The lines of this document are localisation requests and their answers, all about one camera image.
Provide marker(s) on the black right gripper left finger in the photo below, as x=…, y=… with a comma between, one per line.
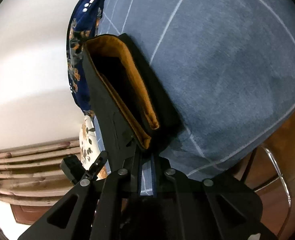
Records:
x=92, y=208

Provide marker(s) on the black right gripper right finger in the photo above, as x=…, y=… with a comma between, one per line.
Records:
x=218, y=208

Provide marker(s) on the black pants with orange lining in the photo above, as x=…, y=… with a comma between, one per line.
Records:
x=132, y=107

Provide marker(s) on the brown wooden headboard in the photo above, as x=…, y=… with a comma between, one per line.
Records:
x=28, y=214

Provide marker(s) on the white floral pillow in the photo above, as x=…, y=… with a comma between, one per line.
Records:
x=88, y=143

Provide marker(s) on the beige floral curtain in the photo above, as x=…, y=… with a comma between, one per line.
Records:
x=32, y=176

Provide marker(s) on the blue grid-pattern bed sheet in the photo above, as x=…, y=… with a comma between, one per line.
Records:
x=228, y=67

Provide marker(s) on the navy dog-print fleece blanket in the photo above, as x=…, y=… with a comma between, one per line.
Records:
x=83, y=26

